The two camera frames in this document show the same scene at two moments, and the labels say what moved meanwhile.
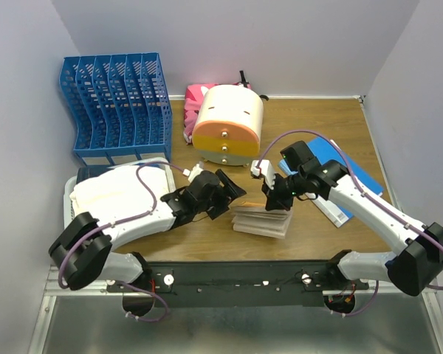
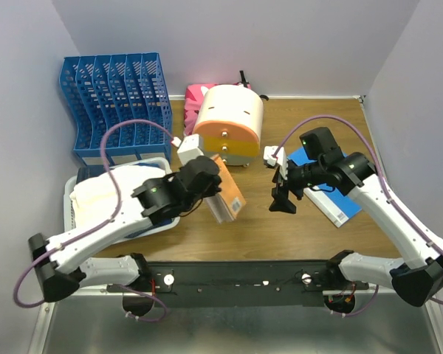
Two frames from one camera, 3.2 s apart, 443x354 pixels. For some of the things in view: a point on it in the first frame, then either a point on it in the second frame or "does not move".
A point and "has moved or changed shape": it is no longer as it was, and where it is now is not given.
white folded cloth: x=115 y=194 does not move
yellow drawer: x=225 y=146 does not move
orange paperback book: x=253 y=217 has moved or changed shape
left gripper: x=225 y=198 to x=214 y=189
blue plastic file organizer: x=121 y=107 does not move
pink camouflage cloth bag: x=193 y=96 does not move
